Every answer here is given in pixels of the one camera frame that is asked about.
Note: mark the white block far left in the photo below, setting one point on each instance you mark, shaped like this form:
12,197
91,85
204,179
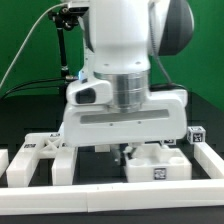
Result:
4,161

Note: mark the white boundary frame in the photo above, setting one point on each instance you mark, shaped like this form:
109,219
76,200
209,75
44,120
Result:
41,196

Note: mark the white chair backrest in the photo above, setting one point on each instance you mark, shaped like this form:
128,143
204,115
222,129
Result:
40,146

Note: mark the white chair seat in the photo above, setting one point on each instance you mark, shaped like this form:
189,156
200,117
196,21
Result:
152,162

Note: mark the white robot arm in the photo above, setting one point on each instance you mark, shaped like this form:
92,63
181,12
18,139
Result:
115,104

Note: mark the white turned spindle rod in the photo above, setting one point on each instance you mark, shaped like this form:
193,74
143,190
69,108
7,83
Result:
130,150

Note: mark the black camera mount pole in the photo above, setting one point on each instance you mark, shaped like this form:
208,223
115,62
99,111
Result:
64,20

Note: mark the overhead camera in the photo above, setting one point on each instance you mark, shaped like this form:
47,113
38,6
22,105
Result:
79,6

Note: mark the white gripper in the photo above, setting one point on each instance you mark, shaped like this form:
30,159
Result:
88,119

